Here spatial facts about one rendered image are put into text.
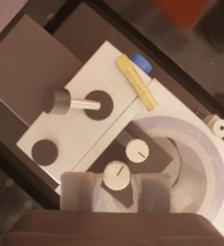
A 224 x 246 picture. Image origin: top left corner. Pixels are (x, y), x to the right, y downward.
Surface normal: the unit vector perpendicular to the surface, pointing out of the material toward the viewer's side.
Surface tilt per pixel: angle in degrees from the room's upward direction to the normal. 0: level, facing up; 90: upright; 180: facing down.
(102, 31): 90
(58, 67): 90
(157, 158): 90
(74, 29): 90
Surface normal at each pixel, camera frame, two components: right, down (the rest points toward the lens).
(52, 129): -0.02, 0.00
